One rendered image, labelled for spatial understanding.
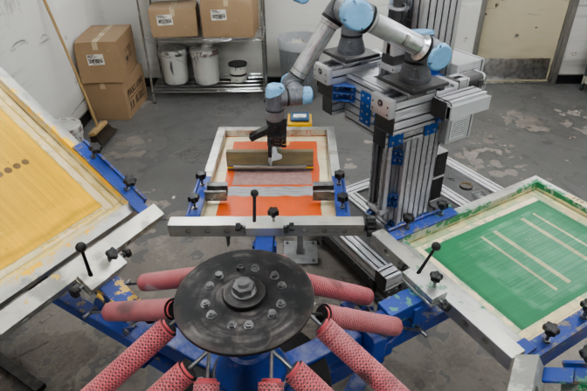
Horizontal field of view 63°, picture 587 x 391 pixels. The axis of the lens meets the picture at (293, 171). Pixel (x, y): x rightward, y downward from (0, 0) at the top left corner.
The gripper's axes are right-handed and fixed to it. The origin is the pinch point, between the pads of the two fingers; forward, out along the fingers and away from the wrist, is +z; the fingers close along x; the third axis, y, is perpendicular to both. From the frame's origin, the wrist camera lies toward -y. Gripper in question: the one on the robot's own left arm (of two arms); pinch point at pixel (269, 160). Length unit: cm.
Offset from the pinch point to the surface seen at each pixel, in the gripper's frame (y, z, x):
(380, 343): 33, -4, -100
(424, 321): 50, 6, -83
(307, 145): 17.1, 4.1, 22.4
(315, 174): 20.3, 4.1, -4.8
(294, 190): 11.1, 4.0, -17.6
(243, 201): -9.6, 5.1, -24.2
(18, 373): -120, 100, -38
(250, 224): -4, -7, -56
